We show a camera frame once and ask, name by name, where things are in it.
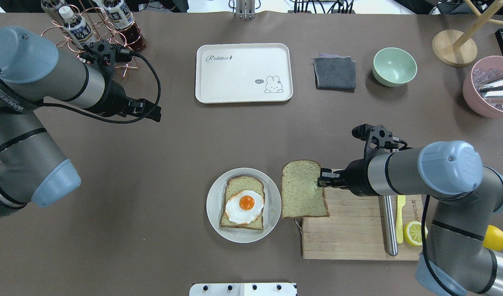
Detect plain bread slice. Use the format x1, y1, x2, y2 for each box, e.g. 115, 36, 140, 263
281, 160, 330, 219

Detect pink bowl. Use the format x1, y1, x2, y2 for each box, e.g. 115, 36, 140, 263
463, 55, 503, 118

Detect wooden mug tree stand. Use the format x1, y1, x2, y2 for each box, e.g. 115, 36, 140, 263
432, 0, 503, 67

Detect wooden cutting board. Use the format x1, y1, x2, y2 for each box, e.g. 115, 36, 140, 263
302, 188, 421, 261

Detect mint green bowl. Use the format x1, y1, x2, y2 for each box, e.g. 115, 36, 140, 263
372, 47, 417, 87

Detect dark drink bottle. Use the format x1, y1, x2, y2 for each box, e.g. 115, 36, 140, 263
103, 0, 146, 52
58, 6, 98, 49
40, 0, 66, 25

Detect bread slice with egg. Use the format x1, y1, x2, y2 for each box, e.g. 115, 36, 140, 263
219, 176, 266, 230

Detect grey folded cloth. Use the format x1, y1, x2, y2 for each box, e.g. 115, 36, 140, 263
313, 54, 356, 91

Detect metal ice scoop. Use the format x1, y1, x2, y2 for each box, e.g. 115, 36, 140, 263
478, 77, 503, 99

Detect half lemon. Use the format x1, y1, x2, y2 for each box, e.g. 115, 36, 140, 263
402, 221, 428, 247

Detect fried egg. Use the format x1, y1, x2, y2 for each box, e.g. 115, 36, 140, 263
225, 190, 264, 224

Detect steel muddler black tip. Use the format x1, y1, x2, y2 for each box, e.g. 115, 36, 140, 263
378, 195, 398, 257

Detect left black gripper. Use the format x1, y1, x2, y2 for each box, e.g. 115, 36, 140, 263
99, 81, 161, 122

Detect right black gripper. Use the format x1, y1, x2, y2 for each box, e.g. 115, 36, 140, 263
318, 159, 373, 197

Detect clear ice cubes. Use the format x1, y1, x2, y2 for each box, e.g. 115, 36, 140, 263
474, 69, 503, 110

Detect yellow plastic knife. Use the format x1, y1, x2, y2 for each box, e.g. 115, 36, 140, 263
395, 195, 406, 244

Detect white plate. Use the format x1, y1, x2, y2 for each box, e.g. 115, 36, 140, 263
206, 167, 282, 243

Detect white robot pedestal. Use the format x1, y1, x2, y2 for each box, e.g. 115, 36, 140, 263
189, 282, 298, 296

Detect cream serving tray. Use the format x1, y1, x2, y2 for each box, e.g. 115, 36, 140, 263
195, 43, 293, 104

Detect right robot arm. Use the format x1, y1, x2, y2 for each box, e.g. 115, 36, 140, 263
316, 141, 503, 296

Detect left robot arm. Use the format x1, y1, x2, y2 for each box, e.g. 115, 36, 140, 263
0, 26, 161, 219

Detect copper wire bottle rack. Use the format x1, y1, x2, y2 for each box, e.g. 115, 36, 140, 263
41, 0, 131, 60

